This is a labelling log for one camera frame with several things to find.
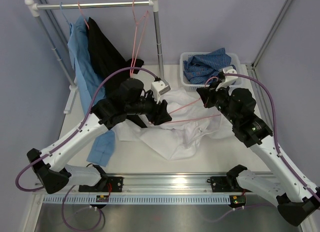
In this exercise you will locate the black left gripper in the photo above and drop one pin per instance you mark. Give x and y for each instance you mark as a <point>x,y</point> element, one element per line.
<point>159,114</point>

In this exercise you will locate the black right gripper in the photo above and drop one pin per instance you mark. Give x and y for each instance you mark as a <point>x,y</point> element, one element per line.
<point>208,95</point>

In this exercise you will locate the pink hanger of white shirt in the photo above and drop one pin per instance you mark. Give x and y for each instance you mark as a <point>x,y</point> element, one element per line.
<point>186,110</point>

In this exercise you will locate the blue checked shirt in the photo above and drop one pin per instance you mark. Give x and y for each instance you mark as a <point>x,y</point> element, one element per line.
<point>200,67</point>

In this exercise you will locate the white shirt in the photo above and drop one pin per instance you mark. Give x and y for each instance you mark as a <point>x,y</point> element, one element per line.
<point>174,144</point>

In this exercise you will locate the pink hanger of checked shirt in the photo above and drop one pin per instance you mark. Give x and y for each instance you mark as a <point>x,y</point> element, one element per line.
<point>139,32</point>

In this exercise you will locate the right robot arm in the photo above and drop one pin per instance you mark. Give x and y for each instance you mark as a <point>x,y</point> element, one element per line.
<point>296,197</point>

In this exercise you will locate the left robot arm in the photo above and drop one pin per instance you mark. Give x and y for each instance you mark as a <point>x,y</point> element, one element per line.
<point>51,163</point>

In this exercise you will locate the light blue shirt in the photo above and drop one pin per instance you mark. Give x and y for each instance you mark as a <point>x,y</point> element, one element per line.
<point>87,82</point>

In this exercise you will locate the black shirt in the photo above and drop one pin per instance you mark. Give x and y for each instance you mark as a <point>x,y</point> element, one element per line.
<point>105,60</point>

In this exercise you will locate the pink hanger of black shirt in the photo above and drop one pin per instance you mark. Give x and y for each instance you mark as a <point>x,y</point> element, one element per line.
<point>83,15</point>

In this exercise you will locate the blue hanger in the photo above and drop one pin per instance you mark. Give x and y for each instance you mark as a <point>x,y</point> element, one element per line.
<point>62,11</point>

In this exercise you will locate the white plastic basket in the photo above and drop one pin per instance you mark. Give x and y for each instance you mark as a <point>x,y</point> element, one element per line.
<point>191,87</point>

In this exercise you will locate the white clothes rack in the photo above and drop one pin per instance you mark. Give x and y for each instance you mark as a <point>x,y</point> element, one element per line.
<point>35,9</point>

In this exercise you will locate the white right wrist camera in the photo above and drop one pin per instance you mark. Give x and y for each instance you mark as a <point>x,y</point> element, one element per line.
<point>227,77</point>

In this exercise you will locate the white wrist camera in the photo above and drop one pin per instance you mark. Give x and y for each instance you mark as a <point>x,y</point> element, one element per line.
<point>227,77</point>
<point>159,87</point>

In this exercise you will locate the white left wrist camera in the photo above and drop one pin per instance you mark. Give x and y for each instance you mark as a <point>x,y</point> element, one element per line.
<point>159,87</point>

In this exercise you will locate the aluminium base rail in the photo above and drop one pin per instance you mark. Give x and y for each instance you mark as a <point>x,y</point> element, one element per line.
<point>165,183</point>

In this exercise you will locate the white slotted cable duct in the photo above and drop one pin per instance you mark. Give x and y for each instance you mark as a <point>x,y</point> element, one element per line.
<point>142,199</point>

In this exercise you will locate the aluminium frame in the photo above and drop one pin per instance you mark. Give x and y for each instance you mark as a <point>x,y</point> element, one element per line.
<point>243,27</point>

